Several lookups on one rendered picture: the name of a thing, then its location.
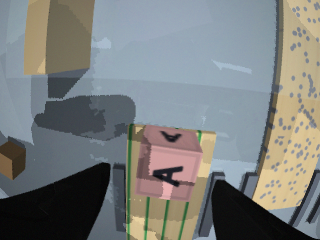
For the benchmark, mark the pink cube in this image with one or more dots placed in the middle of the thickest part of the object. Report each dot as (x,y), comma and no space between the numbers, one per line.
(169,160)

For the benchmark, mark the beige speckled flat strip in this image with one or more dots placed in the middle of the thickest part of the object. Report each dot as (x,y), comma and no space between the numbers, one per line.
(290,152)

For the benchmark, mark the beige strip with green lines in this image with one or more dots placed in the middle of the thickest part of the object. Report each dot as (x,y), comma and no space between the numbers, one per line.
(157,219)

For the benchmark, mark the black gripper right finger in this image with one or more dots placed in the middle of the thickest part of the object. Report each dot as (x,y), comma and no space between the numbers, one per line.
(235,217)

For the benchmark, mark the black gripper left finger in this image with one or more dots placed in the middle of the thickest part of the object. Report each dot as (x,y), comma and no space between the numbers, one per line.
(64,210)

